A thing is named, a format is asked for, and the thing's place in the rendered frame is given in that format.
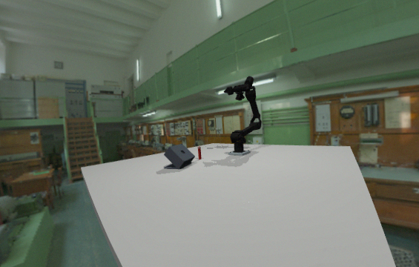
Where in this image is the dark grey sloped panel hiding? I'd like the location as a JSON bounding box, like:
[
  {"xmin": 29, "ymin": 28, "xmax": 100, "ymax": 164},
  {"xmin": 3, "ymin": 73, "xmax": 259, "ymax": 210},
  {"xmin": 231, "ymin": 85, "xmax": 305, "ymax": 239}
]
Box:
[{"xmin": 164, "ymin": 144, "xmax": 195, "ymax": 169}]

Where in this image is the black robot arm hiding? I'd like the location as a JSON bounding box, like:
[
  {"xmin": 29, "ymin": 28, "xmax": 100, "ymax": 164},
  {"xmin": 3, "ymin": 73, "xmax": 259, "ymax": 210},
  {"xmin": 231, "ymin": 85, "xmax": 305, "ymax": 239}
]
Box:
[{"xmin": 231, "ymin": 76, "xmax": 261, "ymax": 153}]

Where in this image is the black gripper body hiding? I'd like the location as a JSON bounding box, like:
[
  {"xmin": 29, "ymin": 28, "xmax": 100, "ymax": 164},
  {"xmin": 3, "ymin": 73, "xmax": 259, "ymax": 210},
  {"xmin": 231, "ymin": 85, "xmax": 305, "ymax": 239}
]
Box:
[{"xmin": 227, "ymin": 85, "xmax": 243, "ymax": 95}]

